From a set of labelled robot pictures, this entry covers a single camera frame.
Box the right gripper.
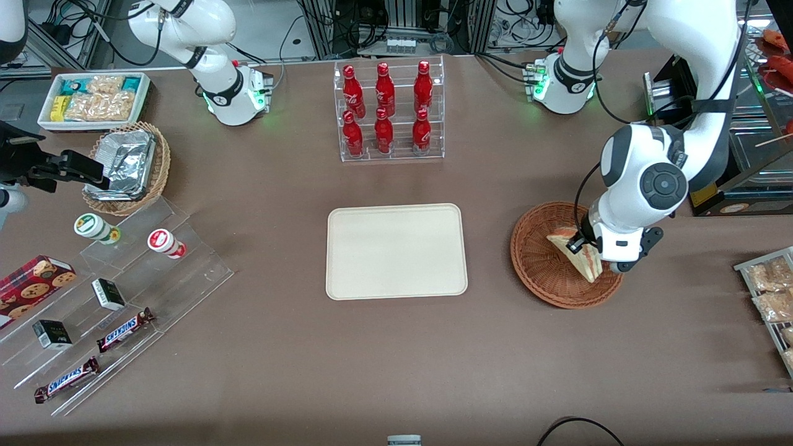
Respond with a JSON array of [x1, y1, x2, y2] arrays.
[[0, 121, 110, 190]]

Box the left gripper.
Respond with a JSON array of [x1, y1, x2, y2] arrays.
[[566, 224, 645, 265]]

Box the triangle sandwich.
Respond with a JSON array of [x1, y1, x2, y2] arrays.
[[546, 226, 603, 284]]

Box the brown round wicker basket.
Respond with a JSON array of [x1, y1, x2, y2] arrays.
[[510, 201, 625, 309]]

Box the light tan wicker basket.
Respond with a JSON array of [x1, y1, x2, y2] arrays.
[[82, 121, 171, 217]]

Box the cream plastic tray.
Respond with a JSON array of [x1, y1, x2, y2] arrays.
[[326, 203, 469, 301]]

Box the tray of bagged snacks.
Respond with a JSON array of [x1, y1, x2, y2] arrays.
[[734, 247, 793, 378]]

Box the white rectangular snack bin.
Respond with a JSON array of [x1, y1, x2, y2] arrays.
[[37, 72, 152, 133]]

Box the green lid yogurt cup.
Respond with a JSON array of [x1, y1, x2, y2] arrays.
[[74, 213, 121, 245]]

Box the aluminium foil container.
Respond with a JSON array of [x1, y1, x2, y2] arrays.
[[87, 129, 157, 200]]

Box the clear puffed snack bag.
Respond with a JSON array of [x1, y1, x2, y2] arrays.
[[87, 76, 125, 95], [65, 92, 136, 121]]

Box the red lid yogurt cup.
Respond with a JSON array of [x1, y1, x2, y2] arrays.
[[147, 229, 187, 260]]

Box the red plaid cookie box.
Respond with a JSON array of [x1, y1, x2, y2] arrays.
[[0, 255, 77, 329]]

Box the small black carton box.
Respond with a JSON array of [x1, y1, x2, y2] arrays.
[[92, 278, 126, 311], [32, 320, 73, 351]]

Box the clear acrylic stepped display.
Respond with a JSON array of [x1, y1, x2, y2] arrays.
[[0, 197, 235, 417]]

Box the Snickers chocolate bar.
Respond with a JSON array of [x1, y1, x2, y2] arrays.
[[96, 308, 155, 354], [33, 357, 100, 404]]

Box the black yellow food warmer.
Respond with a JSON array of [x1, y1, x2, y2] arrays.
[[643, 11, 793, 217]]

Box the red cola bottle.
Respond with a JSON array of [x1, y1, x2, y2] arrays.
[[343, 111, 364, 157], [375, 62, 396, 117], [374, 108, 394, 154], [412, 108, 432, 154], [414, 60, 434, 115], [343, 64, 366, 118]]

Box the clear acrylic bottle rack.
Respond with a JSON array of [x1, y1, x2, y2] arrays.
[[333, 55, 445, 163]]

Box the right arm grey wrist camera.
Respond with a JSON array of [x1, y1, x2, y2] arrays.
[[0, 186, 29, 231]]

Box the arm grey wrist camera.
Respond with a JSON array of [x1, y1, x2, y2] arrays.
[[0, 186, 29, 231], [609, 227, 665, 274]]

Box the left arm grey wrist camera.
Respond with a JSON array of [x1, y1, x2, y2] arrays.
[[609, 227, 665, 274]]

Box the black looped cable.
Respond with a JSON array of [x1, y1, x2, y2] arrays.
[[537, 417, 626, 446]]

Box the aluminium frame rack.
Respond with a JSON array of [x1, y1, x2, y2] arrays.
[[297, 0, 496, 59]]

